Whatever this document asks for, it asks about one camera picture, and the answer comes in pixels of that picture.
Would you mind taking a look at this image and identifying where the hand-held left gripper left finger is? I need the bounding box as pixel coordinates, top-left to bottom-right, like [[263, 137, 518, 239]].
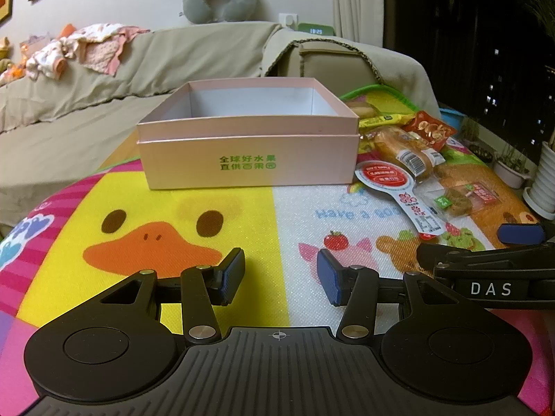
[[101, 248, 246, 342]]

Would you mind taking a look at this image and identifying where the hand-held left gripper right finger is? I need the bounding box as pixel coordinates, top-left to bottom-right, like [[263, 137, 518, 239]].
[[316, 249, 438, 342]]

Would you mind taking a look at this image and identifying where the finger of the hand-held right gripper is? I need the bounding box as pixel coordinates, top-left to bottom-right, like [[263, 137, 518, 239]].
[[417, 243, 555, 276], [498, 224, 546, 246]]

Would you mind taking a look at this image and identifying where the white packet red round label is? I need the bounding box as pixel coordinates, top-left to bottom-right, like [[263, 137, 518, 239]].
[[354, 162, 448, 240]]

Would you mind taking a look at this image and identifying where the pale pink cardboard box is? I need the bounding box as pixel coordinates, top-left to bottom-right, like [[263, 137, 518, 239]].
[[136, 77, 361, 191]]

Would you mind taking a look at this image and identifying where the clear bread packet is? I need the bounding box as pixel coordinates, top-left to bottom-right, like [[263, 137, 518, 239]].
[[368, 125, 439, 179]]

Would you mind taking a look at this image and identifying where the red snack packet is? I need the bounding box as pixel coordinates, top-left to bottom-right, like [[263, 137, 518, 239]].
[[402, 110, 459, 153]]

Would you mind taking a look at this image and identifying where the yellow snack packet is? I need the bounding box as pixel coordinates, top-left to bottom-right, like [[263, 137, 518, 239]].
[[347, 99, 418, 140]]

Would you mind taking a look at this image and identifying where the clear packet red label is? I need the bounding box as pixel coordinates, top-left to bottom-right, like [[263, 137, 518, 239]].
[[467, 179, 503, 209]]

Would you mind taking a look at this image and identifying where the white ribbed plant pot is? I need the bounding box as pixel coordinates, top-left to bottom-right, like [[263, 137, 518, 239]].
[[522, 140, 555, 223]]

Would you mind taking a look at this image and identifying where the clear brown pastry packet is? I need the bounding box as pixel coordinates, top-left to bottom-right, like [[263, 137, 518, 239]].
[[415, 181, 476, 227]]

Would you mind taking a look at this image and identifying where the white round plant pot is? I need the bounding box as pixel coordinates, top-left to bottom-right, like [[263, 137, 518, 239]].
[[493, 139, 532, 190]]

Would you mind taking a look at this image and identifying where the colourful cartoon play mat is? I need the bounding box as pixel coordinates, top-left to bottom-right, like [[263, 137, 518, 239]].
[[0, 83, 555, 416]]

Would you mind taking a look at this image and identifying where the small potted plant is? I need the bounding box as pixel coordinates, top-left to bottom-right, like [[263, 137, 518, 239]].
[[459, 117, 496, 162]]

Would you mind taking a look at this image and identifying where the blue plastic bucket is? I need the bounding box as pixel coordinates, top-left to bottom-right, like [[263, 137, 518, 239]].
[[438, 106, 468, 130]]

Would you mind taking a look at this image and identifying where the dark glass balcony door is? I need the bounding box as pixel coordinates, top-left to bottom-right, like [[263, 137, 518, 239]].
[[383, 0, 555, 148]]

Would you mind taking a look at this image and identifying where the tan sofa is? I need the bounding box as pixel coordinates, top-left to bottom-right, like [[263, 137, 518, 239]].
[[276, 37, 380, 89]]

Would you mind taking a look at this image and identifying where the green digital clock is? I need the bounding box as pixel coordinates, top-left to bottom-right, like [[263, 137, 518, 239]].
[[298, 23, 335, 36]]

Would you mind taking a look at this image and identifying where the pink ruffled cloth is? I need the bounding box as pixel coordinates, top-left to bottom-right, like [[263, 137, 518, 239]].
[[76, 37, 139, 76]]

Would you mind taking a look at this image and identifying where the white floral baby garment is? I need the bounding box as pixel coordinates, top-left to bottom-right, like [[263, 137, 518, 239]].
[[65, 24, 151, 59]]

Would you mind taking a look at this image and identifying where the white curtain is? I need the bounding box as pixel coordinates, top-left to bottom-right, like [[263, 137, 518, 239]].
[[331, 0, 387, 49]]

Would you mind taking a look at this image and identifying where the orange printed baby garment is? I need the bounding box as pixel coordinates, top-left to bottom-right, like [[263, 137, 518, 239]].
[[25, 38, 69, 81]]

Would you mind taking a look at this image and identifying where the orange plush toy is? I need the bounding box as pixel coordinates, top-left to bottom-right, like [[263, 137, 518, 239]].
[[0, 35, 27, 86]]

